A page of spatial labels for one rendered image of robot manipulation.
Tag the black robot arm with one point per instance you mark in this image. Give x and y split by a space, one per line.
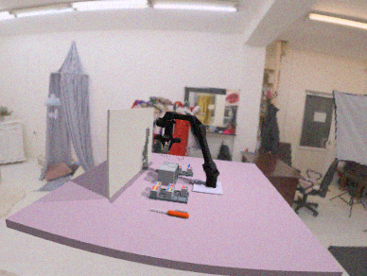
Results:
209 166

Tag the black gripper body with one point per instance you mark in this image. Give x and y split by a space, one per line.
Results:
176 140

